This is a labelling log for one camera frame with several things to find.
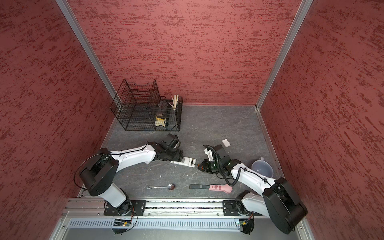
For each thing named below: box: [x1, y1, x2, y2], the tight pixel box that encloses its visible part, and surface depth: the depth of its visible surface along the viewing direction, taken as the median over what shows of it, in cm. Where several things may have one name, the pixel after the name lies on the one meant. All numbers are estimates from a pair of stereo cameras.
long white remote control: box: [170, 156, 197, 168], surface depth 91 cm
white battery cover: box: [221, 138, 231, 148], surface depth 102 cm
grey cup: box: [251, 156, 274, 178], surface depth 85 cm
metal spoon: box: [146, 183, 176, 190], surface depth 81 cm
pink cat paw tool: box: [189, 184, 233, 194], surface depth 81 cm
